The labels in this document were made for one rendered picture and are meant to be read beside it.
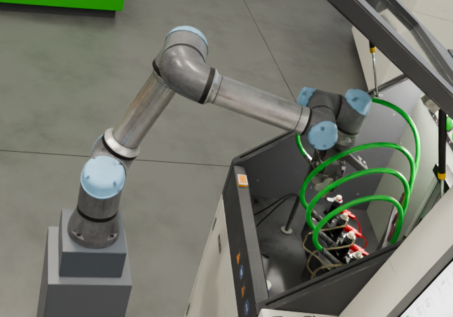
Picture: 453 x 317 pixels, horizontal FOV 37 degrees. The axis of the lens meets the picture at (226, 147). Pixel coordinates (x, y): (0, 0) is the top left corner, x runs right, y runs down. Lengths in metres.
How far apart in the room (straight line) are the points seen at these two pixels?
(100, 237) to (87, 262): 0.09
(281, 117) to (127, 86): 2.85
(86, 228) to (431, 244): 0.93
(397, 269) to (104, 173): 0.81
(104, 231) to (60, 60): 2.80
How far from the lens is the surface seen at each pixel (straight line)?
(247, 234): 2.10
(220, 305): 2.31
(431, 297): 1.64
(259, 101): 1.72
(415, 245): 1.74
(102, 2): 5.24
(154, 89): 1.86
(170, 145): 4.05
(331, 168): 1.99
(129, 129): 1.94
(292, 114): 1.74
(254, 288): 1.95
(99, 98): 4.34
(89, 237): 1.98
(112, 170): 1.91
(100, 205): 1.92
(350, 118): 1.90
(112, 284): 2.06
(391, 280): 1.78
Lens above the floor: 2.29
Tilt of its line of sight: 33 degrees down
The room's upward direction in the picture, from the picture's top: 17 degrees clockwise
